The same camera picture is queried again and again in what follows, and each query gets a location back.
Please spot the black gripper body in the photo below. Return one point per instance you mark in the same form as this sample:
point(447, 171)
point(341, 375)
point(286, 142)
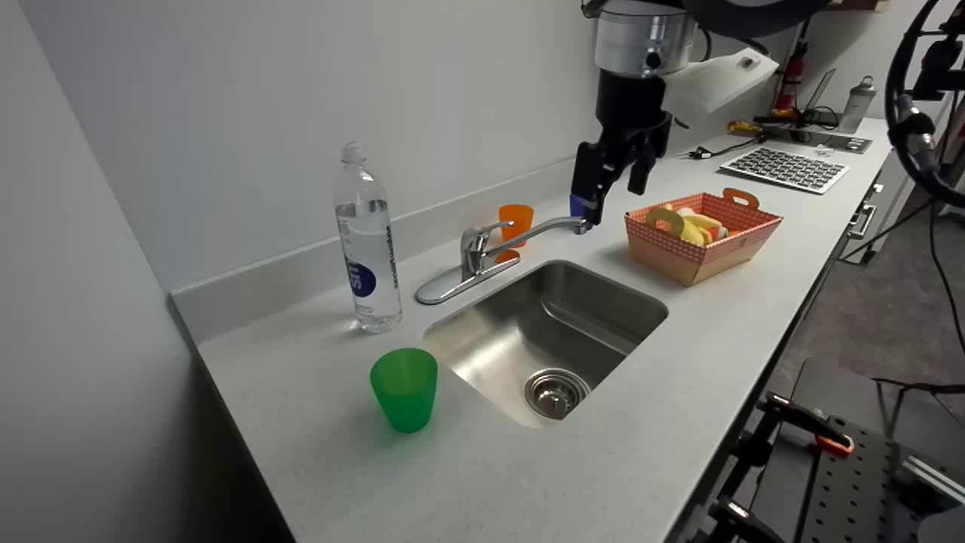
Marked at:
point(632, 107)

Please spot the metal sink drain strainer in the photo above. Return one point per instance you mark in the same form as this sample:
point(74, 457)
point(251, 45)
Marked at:
point(552, 391)

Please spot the black orange clamp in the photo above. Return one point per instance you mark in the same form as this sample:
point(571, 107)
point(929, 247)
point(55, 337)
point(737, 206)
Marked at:
point(803, 416)

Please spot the white box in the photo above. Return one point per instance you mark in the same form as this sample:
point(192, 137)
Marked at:
point(718, 80)

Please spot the orange plastic cup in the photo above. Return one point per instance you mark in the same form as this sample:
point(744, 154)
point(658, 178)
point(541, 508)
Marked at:
point(517, 221)

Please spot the grey computer keyboard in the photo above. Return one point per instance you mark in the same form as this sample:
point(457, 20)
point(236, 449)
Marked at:
point(785, 167)

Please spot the chrome sink faucet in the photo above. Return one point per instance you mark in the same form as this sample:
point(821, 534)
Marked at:
point(484, 247)

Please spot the orange checkered basket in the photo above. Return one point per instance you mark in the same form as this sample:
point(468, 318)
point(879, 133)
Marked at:
point(695, 251)

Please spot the yellow toy food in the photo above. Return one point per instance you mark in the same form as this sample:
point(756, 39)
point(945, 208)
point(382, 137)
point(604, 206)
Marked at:
point(695, 226)

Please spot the grey spray bottle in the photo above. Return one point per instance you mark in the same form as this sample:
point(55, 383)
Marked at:
point(859, 104)

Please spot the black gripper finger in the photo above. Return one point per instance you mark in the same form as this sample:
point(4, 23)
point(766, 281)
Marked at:
point(603, 181)
point(642, 171)

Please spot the stainless steel sink basin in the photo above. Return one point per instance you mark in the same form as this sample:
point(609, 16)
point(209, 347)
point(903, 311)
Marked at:
point(524, 328)

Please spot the black perforated work table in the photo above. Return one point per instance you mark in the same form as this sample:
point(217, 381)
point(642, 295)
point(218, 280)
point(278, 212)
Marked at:
point(865, 493)

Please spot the green plastic cup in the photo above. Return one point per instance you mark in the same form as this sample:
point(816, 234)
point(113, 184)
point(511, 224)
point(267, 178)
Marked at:
point(405, 391)

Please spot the clear plastic water bottle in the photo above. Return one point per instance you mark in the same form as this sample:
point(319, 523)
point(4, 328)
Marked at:
point(370, 256)

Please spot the black hand tool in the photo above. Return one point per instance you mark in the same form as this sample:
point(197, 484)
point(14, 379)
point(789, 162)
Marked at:
point(718, 150)

